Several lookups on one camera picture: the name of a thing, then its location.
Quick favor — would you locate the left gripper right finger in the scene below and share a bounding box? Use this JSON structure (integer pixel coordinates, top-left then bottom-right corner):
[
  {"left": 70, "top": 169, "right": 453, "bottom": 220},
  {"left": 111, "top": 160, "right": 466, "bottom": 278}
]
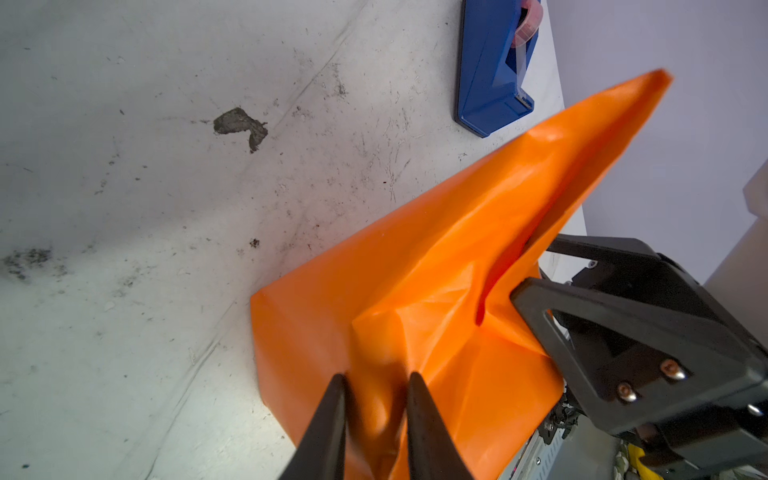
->
[{"left": 406, "top": 372, "right": 473, "bottom": 480}]

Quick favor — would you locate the blue tape dispenser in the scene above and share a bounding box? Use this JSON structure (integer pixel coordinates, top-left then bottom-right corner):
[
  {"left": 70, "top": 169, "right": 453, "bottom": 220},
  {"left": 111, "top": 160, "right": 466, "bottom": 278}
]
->
[{"left": 454, "top": 0, "right": 544, "bottom": 138}]

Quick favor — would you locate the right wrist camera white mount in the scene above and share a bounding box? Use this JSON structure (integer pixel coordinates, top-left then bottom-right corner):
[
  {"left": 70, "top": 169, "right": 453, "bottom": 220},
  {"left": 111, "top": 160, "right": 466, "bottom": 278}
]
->
[{"left": 705, "top": 162, "right": 768, "bottom": 347}]

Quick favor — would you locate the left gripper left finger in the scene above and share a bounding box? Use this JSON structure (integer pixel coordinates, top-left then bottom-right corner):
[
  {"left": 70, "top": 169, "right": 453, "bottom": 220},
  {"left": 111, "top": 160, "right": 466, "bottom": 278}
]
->
[{"left": 279, "top": 373, "right": 347, "bottom": 480}]

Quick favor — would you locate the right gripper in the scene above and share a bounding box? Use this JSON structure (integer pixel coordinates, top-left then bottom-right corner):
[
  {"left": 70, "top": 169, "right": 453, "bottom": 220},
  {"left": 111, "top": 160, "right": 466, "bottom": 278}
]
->
[{"left": 510, "top": 234, "right": 767, "bottom": 479}]

